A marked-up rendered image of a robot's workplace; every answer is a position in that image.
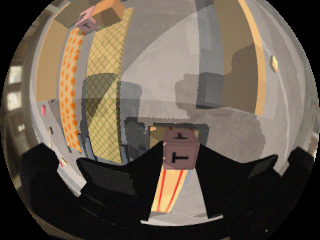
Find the orange patterned flat strip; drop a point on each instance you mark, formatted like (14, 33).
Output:
(68, 116)

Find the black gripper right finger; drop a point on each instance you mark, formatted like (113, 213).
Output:
(221, 179)

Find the orange strip with red lines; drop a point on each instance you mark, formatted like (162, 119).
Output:
(170, 182)

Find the reddish-brown cube with black t marks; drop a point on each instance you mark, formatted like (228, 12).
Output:
(181, 149)

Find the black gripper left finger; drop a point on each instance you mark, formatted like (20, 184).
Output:
(137, 179)

